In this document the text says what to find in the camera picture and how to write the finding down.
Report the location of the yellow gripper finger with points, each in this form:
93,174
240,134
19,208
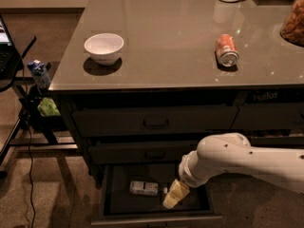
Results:
178,190
170,201

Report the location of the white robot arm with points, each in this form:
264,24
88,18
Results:
233,153

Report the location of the middle left drawer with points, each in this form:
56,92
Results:
131,152

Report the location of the top left drawer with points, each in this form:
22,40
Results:
103,122

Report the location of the top right drawer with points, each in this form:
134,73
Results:
270,116

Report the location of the middle right drawer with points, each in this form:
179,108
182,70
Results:
277,141

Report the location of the dark drawer cabinet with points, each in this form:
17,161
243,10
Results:
143,81

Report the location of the orange soda can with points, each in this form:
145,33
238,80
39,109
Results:
226,51

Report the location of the green snack bag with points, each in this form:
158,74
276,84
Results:
47,107

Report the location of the white bowl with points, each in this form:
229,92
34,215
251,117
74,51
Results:
104,48

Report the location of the black side table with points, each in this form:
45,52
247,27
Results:
21,122

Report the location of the black laptop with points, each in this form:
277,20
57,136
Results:
9,55

